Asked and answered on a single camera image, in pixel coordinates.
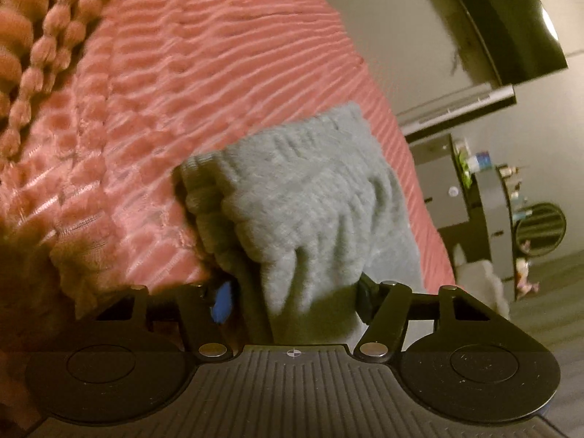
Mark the grey sweatpants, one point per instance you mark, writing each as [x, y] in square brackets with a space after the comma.
[297, 214]

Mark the round black mirror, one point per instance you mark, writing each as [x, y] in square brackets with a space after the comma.
[541, 230]

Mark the pink ribbed bedspread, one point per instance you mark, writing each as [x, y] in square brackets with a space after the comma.
[102, 99]

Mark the black television screen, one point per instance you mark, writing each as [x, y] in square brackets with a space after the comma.
[519, 38]

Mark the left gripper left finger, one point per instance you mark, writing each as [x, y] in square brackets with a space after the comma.
[175, 323]

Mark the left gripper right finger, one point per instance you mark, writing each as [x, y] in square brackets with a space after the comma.
[389, 307]

